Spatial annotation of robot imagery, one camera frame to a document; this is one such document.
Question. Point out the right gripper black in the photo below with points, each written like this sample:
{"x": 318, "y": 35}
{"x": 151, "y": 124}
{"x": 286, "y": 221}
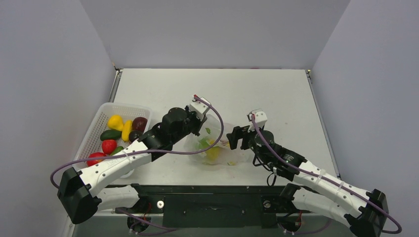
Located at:
{"x": 244, "y": 138}

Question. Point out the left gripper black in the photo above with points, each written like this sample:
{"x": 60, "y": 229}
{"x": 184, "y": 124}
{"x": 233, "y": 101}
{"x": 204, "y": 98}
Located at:
{"x": 199, "y": 123}

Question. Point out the clear plastic bag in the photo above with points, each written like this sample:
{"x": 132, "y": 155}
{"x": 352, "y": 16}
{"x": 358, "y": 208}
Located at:
{"x": 211, "y": 130}

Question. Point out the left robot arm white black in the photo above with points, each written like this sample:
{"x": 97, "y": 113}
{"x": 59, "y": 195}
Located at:
{"x": 87, "y": 191}

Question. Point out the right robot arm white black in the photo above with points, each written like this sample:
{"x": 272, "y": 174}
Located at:
{"x": 312, "y": 188}

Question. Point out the green fake fruit in bag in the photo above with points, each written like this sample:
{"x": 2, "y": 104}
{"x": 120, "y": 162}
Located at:
{"x": 203, "y": 143}

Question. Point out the yellow fake lemon in bag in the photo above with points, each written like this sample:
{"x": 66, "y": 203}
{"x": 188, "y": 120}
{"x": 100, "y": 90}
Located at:
{"x": 213, "y": 153}

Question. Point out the dark red fake plum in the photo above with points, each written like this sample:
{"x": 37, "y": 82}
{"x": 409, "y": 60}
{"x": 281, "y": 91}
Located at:
{"x": 139, "y": 124}

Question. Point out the dark purple fake fruit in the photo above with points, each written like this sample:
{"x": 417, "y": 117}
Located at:
{"x": 134, "y": 135}

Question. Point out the yellow fake banana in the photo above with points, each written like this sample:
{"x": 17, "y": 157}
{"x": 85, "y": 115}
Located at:
{"x": 127, "y": 128}

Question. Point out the yellow fake pear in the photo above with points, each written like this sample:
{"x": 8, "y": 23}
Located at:
{"x": 115, "y": 122}

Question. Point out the orange green fake mango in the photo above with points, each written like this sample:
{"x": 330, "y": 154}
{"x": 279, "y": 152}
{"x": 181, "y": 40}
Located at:
{"x": 116, "y": 150}

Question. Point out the dark green fake avocado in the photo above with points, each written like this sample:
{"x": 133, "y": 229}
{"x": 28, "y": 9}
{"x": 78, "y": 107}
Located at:
{"x": 110, "y": 134}

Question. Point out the red fake strawberry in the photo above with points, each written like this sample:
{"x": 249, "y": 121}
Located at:
{"x": 108, "y": 146}

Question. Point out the white plastic basket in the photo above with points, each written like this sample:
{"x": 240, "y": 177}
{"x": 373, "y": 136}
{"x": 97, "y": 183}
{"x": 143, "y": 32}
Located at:
{"x": 91, "y": 144}

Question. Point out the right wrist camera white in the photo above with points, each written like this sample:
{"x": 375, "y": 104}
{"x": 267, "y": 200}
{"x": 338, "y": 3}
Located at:
{"x": 258, "y": 117}

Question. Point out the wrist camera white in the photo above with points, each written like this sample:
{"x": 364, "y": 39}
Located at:
{"x": 258, "y": 117}
{"x": 200, "y": 105}

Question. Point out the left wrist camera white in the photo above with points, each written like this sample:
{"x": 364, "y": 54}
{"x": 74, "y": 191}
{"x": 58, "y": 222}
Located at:
{"x": 200, "y": 105}

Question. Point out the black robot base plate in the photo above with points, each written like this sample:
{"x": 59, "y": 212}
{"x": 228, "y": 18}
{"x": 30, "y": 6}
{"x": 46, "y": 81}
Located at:
{"x": 211, "y": 206}

